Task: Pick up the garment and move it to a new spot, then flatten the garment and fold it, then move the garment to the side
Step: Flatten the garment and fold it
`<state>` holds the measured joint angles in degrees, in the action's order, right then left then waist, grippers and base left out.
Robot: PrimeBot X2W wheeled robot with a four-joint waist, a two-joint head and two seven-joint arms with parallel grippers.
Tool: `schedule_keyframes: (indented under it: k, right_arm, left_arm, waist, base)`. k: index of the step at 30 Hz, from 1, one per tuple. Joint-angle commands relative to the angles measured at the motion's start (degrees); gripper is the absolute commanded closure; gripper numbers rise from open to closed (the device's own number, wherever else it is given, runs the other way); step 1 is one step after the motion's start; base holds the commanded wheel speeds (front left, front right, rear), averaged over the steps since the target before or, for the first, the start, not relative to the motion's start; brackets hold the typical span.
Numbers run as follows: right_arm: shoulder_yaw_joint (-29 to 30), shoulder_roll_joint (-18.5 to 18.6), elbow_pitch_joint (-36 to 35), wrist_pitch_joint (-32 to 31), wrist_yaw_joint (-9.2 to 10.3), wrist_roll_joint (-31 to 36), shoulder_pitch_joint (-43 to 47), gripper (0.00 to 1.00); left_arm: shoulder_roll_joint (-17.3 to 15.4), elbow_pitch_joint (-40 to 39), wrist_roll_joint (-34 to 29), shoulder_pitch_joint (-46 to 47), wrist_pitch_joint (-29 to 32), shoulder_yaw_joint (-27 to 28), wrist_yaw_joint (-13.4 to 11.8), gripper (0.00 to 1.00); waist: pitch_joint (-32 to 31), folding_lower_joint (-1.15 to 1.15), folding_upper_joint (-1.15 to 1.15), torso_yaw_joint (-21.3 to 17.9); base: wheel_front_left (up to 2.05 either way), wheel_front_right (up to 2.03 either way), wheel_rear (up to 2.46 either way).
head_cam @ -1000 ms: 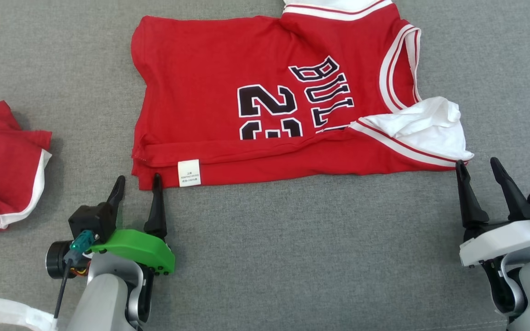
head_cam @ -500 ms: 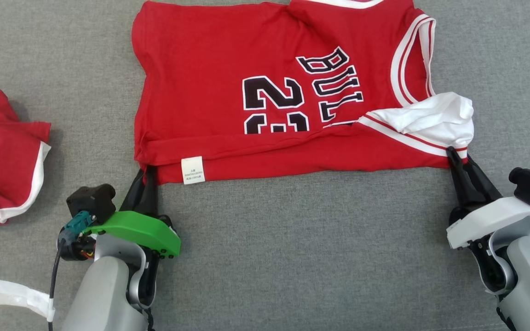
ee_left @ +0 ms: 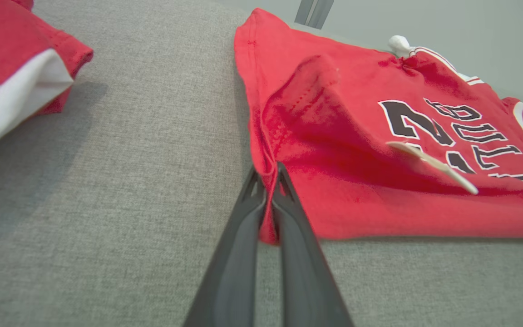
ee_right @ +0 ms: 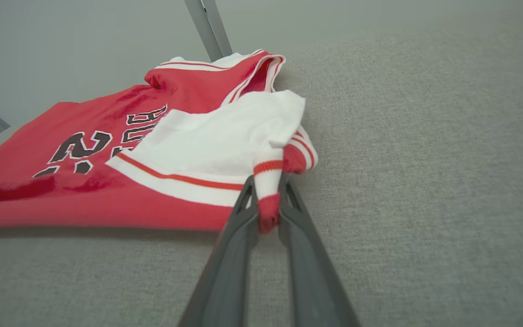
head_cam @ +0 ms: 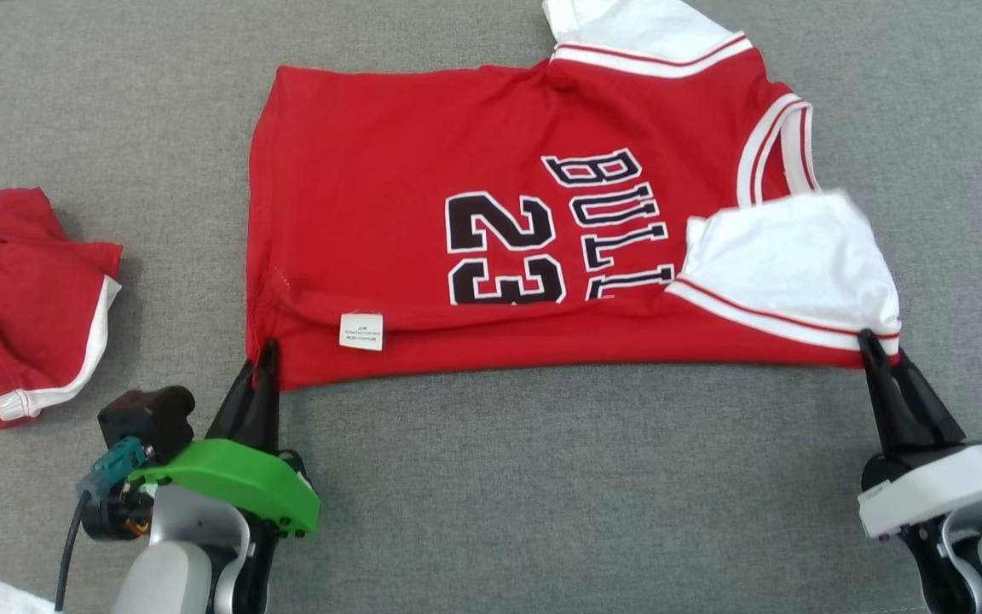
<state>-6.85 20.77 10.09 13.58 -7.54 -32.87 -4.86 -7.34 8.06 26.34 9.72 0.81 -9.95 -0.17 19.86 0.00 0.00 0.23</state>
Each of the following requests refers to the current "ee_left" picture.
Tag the grey fabric sofa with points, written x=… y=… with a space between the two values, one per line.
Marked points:
x=130 y=181

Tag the red jersey with white stripes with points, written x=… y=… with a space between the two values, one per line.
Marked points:
x=357 y=181

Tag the grey window frame post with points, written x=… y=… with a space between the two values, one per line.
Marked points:
x=313 y=12

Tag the red shorts with white trim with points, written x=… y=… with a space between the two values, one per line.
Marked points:
x=2 y=59

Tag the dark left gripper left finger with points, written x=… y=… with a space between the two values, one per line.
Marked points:
x=236 y=254

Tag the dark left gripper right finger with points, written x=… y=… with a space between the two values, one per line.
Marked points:
x=302 y=263

